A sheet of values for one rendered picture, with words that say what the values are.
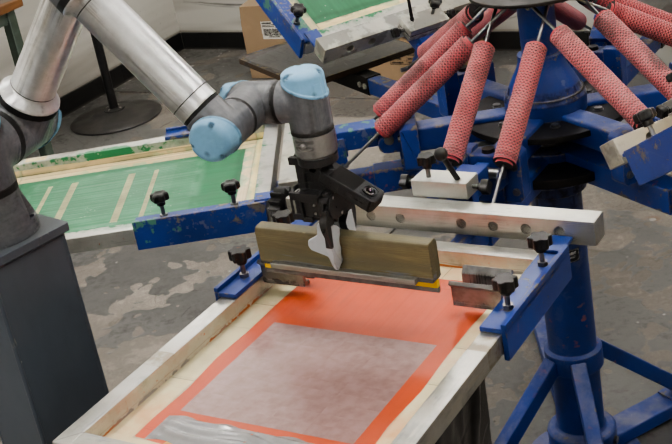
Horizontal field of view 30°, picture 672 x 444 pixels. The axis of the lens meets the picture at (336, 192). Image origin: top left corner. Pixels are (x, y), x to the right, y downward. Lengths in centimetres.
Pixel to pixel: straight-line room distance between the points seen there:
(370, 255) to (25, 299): 64
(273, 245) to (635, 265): 232
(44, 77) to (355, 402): 81
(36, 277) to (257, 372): 46
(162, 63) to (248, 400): 58
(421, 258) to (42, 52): 77
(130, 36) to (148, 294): 283
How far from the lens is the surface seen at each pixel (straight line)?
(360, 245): 218
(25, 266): 235
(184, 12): 785
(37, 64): 232
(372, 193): 213
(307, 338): 229
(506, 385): 383
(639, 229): 467
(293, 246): 226
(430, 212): 249
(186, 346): 229
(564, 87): 294
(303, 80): 208
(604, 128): 284
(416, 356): 217
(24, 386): 242
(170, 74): 204
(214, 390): 220
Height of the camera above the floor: 207
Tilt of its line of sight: 23 degrees down
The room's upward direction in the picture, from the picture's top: 11 degrees counter-clockwise
